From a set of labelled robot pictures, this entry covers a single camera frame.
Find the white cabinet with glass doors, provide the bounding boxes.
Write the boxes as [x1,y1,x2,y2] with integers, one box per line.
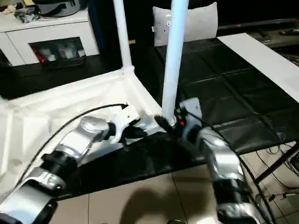
[0,10,100,67]

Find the thin floor cables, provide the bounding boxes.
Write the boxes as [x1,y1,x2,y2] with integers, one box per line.
[256,143,299,187]

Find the black work mat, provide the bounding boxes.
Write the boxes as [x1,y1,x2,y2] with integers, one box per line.
[0,37,299,201]

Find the grey cushion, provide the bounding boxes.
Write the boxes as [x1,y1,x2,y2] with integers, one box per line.
[151,2,218,47]

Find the chrome metal frame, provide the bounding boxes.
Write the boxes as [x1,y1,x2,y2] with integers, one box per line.
[254,190,299,224]

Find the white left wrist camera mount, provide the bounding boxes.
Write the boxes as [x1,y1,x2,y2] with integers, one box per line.
[109,109,141,144]

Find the grey rounded device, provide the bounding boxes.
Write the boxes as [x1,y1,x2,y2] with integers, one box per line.
[32,0,89,17]

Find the white plastic table top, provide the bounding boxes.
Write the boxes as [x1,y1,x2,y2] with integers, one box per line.
[0,66,175,203]

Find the white flat board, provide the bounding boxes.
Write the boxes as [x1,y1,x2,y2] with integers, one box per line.
[217,32,299,103]

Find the dark tangled small object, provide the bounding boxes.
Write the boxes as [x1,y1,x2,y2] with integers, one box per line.
[14,10,39,23]

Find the black box with yellow label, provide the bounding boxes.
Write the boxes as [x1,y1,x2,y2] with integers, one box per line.
[88,0,157,70]

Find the black tripod leg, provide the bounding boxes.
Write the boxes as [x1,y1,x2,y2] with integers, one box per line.
[256,142,299,184]

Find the white plastic table leg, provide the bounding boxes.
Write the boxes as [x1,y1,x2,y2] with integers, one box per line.
[162,0,189,126]
[113,0,135,77]

